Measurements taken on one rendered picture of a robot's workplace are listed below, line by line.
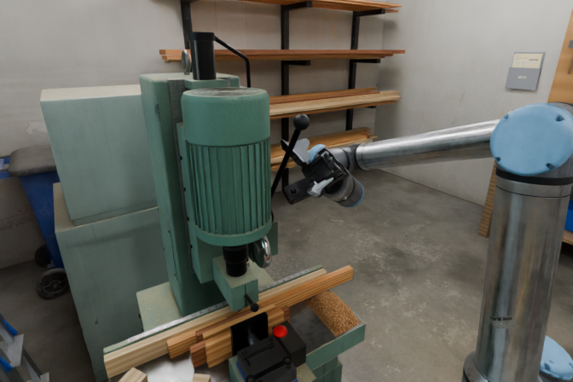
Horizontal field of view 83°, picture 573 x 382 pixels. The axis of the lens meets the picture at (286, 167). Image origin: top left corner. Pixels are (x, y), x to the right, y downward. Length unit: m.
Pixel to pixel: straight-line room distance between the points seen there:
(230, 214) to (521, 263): 0.55
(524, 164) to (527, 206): 0.08
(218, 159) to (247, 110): 0.11
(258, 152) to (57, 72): 2.43
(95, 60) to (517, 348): 2.88
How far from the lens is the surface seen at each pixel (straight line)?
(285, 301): 0.98
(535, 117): 0.67
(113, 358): 0.91
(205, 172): 0.65
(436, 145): 0.91
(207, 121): 0.61
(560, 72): 3.66
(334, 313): 0.95
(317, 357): 0.93
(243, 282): 0.81
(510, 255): 0.74
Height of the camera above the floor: 1.58
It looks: 20 degrees down
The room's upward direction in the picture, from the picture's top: straight up
